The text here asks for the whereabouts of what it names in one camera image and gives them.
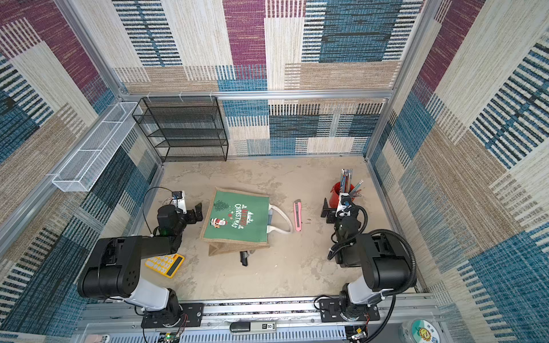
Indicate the pencils in cup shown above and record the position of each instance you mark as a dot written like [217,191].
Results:
[346,185]

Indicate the pink utility knife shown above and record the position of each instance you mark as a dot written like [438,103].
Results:
[297,208]

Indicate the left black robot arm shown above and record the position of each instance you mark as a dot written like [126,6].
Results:
[113,271]

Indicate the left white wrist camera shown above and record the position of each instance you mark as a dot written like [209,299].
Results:
[178,200]

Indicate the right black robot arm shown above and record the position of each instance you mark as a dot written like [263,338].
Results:
[387,263]

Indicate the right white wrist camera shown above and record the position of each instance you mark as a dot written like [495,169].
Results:
[344,200]

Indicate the black wire mesh shelf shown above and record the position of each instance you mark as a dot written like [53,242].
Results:
[183,128]

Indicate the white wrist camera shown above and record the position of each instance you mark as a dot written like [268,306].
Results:
[344,200]
[178,200]

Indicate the white wire mesh basket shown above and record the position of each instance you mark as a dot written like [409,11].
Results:
[86,165]

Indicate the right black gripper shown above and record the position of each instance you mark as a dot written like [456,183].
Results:
[334,210]

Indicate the red pencil cup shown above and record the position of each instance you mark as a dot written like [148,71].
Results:
[334,198]

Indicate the yellow calculator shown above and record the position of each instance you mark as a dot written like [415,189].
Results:
[166,265]

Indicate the green Christmas burlap tote bag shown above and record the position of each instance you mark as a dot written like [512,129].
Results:
[239,221]

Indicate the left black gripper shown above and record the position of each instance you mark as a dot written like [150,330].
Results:
[191,214]

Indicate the black utility knife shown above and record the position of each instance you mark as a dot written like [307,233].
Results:
[244,258]

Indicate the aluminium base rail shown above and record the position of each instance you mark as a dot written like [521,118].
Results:
[282,319]

